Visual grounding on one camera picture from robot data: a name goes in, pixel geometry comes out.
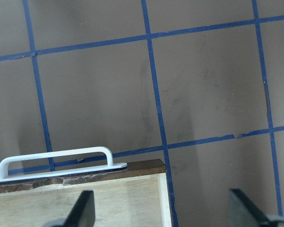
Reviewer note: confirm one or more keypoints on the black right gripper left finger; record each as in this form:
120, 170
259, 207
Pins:
82, 213

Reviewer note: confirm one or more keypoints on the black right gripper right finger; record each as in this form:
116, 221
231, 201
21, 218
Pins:
242, 212

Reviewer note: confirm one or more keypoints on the wooden drawer with white handle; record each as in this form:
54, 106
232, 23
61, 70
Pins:
131, 194

